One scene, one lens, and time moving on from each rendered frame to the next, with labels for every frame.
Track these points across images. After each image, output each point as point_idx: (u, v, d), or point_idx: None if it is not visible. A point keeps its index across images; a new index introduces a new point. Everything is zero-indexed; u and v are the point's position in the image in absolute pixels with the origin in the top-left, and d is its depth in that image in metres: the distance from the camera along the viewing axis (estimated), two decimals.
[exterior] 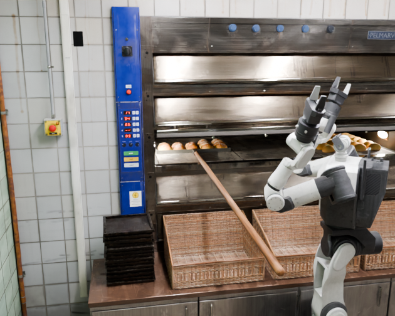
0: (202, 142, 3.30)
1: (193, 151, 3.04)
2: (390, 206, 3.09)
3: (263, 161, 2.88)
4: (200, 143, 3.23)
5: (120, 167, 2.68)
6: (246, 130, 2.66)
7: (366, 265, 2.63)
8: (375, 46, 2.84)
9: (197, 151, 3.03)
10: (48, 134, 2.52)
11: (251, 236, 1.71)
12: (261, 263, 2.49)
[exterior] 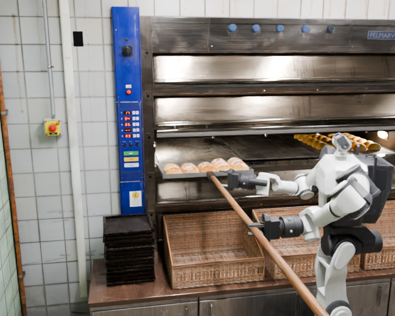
0: (217, 161, 2.70)
1: (209, 175, 2.45)
2: (390, 206, 3.09)
3: (263, 161, 2.88)
4: (215, 164, 2.64)
5: (120, 167, 2.68)
6: (246, 130, 2.66)
7: (366, 265, 2.63)
8: (375, 46, 2.84)
9: (214, 175, 2.43)
10: (48, 134, 2.52)
11: None
12: (261, 263, 2.49)
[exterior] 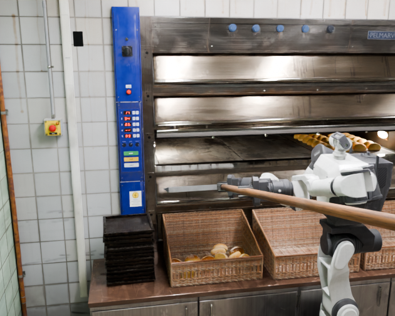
0: None
1: (219, 184, 2.20)
2: (390, 206, 3.09)
3: (263, 161, 2.88)
4: (212, 255, 2.78)
5: (120, 167, 2.68)
6: (246, 130, 2.66)
7: (366, 265, 2.63)
8: (375, 46, 2.84)
9: (224, 184, 2.19)
10: (48, 134, 2.52)
11: (379, 226, 0.82)
12: (259, 261, 2.51)
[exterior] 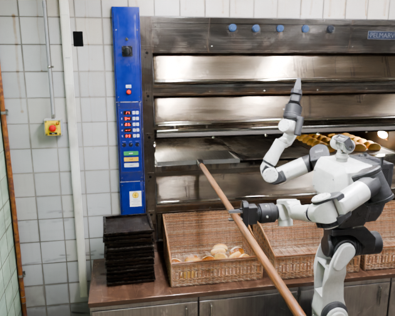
0: None
1: (198, 162, 2.72)
2: (390, 206, 3.09)
3: (263, 161, 2.88)
4: (212, 255, 2.78)
5: (120, 167, 2.68)
6: (246, 130, 2.66)
7: (366, 265, 2.63)
8: (375, 46, 2.84)
9: (202, 163, 2.71)
10: (48, 134, 2.52)
11: (271, 280, 1.38)
12: (259, 261, 2.51)
